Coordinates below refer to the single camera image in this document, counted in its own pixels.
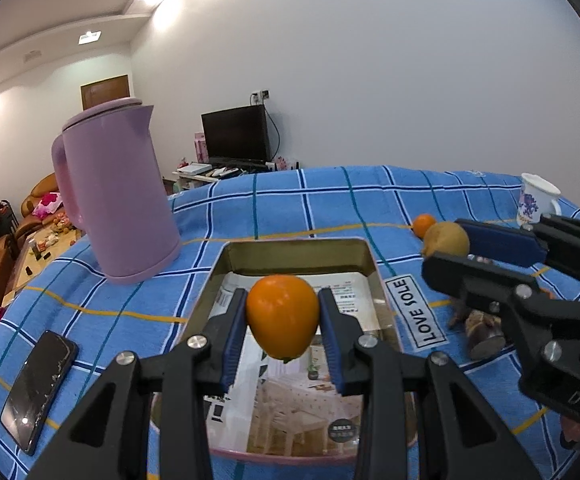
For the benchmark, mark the orange persimmon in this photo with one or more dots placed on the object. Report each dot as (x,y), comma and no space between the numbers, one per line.
(280,315)

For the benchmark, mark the wall socket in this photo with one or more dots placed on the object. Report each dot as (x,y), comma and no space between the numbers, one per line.
(260,95)

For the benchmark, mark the white mug with floral print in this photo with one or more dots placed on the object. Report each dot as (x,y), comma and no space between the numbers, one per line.
(532,200)

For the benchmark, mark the white set-top box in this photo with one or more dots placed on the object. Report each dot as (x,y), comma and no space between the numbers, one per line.
(193,169)

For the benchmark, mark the black smartphone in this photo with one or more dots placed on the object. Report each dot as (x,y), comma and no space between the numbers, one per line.
(34,395)

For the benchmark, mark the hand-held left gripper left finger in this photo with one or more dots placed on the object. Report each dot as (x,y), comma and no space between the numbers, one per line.
(235,340)

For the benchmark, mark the small tangerine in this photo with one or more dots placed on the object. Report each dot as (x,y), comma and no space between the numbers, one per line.
(424,225)

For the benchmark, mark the wooden coffee table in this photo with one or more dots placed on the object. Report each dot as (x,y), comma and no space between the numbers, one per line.
(44,260)

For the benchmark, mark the pink flower decoration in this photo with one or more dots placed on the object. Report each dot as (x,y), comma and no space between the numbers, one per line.
(282,163)

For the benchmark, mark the white television stand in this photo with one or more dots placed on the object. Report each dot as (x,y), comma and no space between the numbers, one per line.
(189,182)

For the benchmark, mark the blue checkered tablecloth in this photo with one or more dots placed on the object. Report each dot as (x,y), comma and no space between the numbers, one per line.
(320,200)

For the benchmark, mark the olive yellow round fruit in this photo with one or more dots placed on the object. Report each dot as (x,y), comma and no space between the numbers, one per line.
(445,240)

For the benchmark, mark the ceiling light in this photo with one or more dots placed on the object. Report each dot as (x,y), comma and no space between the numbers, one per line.
(90,37)

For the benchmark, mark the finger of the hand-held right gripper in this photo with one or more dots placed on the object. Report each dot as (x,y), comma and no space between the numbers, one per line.
(500,246)
(450,275)

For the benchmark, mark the pink metal tin box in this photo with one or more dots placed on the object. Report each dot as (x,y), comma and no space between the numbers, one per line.
(295,257)

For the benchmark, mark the pink electric kettle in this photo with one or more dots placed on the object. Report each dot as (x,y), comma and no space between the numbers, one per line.
(114,200)

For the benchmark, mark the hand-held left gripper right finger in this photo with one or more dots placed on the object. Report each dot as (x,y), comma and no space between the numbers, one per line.
(332,340)

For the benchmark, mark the black television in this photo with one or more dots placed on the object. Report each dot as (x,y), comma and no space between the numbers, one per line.
(235,135)

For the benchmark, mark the brown sofa with floral cushion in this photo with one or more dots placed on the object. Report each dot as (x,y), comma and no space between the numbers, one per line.
(32,205)

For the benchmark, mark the wooden door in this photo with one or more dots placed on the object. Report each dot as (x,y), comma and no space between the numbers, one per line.
(104,92)

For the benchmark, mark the dark brown fruit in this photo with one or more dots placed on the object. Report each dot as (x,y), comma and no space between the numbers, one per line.
(487,340)

